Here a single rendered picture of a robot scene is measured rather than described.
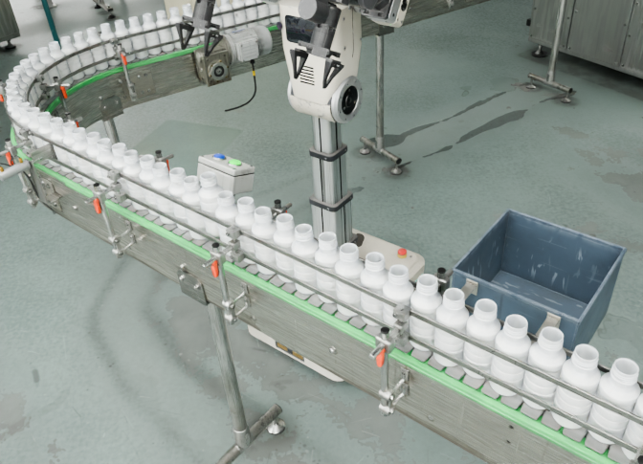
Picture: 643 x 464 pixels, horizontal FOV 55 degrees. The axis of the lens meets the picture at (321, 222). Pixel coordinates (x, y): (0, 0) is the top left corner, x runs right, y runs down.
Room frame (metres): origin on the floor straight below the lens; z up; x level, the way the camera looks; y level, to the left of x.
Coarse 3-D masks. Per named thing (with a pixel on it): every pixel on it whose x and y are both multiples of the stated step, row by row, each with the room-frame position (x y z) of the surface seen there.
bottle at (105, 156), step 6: (102, 144) 1.51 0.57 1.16; (108, 144) 1.52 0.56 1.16; (102, 150) 1.51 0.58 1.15; (108, 150) 1.51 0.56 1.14; (102, 156) 1.50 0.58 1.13; (108, 156) 1.51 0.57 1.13; (102, 162) 1.50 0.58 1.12; (108, 162) 1.50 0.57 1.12; (102, 168) 1.50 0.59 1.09; (102, 174) 1.50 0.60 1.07; (108, 180) 1.50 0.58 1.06; (114, 192) 1.50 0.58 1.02
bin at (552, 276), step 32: (512, 224) 1.36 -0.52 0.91; (544, 224) 1.31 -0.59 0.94; (480, 256) 1.26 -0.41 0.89; (512, 256) 1.35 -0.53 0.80; (544, 256) 1.30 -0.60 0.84; (576, 256) 1.24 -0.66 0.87; (608, 256) 1.20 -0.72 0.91; (480, 288) 1.10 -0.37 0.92; (512, 288) 1.29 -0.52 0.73; (544, 288) 1.28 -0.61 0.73; (576, 288) 1.23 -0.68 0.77; (608, 288) 1.11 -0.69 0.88; (544, 320) 0.97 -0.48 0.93; (576, 320) 0.95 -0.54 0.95
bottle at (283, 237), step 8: (280, 216) 1.12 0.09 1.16; (288, 216) 1.12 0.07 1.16; (280, 224) 1.09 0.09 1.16; (288, 224) 1.09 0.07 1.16; (280, 232) 1.09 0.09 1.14; (288, 232) 1.09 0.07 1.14; (280, 240) 1.08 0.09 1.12; (288, 240) 1.08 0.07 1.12; (288, 248) 1.07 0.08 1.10; (280, 256) 1.08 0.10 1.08; (280, 264) 1.08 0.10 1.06; (288, 264) 1.07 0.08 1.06; (288, 272) 1.07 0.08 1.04; (288, 280) 1.07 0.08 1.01
